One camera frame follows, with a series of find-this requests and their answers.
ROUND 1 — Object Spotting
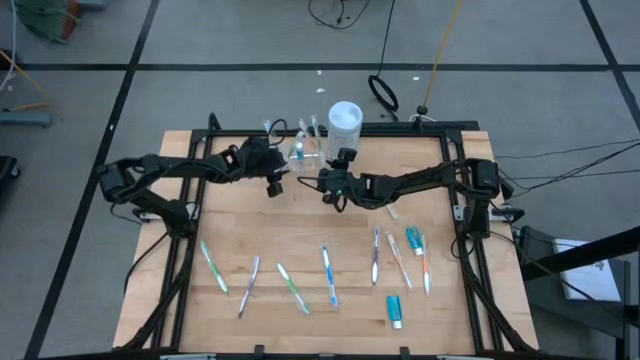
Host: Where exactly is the clear plastic organizer cup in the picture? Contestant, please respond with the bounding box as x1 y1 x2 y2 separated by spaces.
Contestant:
285 138 329 175

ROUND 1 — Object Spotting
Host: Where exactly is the blue toothbrush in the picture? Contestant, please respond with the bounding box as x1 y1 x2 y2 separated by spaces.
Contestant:
320 243 340 309

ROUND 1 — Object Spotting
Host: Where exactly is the white wipes canister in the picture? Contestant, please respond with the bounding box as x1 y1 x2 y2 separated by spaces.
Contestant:
326 100 365 162

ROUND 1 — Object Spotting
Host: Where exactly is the dark grey storage bin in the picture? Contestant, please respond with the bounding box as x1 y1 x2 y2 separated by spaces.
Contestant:
514 224 632 339

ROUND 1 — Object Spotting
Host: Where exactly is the black diagonal stand bar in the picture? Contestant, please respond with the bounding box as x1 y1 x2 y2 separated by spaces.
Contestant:
519 225 640 281

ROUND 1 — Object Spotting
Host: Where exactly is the green fabric bag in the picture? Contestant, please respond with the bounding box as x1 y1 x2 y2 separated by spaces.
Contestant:
14 0 82 45

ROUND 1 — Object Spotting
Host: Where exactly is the white paper sheet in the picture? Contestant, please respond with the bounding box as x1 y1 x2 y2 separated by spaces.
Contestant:
551 237 623 303

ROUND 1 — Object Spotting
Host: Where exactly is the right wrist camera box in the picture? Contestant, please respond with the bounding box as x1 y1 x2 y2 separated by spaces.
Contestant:
334 146 359 170

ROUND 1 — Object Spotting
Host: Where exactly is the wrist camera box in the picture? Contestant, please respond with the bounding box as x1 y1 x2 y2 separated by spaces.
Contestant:
265 174 285 199
334 146 359 170

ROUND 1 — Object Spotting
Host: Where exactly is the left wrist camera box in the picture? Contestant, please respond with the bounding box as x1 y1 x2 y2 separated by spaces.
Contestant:
265 174 285 199

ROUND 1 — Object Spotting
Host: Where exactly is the black coiled cable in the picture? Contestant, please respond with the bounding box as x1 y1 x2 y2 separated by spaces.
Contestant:
367 0 400 121

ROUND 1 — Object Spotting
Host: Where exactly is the black looped cable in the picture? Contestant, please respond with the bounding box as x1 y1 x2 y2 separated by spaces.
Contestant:
306 0 374 31

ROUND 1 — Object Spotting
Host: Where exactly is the yellow hanging cable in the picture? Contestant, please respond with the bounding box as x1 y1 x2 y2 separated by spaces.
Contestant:
422 0 464 109

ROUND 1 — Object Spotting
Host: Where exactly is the yellow floor cable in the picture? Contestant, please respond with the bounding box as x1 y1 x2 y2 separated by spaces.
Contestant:
0 49 51 114

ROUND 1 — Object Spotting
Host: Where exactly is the white floor cable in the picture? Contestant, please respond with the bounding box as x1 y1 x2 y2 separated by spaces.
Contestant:
0 0 19 94

